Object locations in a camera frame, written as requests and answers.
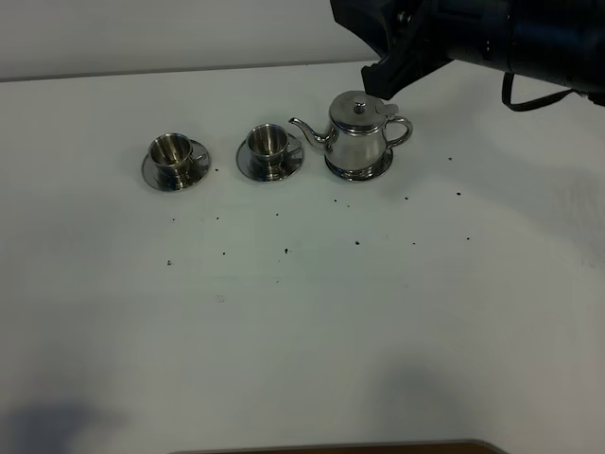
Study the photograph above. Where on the left stainless steel teacup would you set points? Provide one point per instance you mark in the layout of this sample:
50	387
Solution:
169	148

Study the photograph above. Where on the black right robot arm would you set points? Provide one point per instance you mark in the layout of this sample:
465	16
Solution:
546	50

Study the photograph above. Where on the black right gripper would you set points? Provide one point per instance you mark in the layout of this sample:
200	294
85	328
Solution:
416	38

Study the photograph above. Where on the right stainless steel teacup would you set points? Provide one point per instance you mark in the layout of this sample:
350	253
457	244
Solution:
273	153

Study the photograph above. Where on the left stainless steel saucer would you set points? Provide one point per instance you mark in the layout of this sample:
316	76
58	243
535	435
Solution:
177	177

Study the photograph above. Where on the right stainless steel saucer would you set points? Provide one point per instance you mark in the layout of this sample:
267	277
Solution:
245	163

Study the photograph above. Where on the teapot stainless steel saucer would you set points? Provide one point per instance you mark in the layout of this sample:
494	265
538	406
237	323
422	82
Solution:
364	174

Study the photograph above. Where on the stainless steel teacup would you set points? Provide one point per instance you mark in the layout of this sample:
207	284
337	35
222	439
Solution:
169	148
273	153

